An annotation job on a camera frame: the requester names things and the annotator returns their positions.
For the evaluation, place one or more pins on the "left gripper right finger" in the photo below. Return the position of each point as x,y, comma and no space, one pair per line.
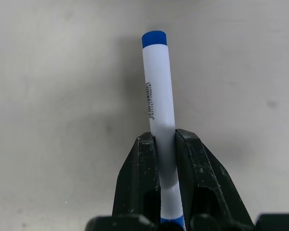
202,173

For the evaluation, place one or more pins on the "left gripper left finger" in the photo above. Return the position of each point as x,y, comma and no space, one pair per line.
137,173

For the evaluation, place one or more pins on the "blue-capped white marker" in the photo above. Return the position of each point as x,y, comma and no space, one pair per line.
159,96

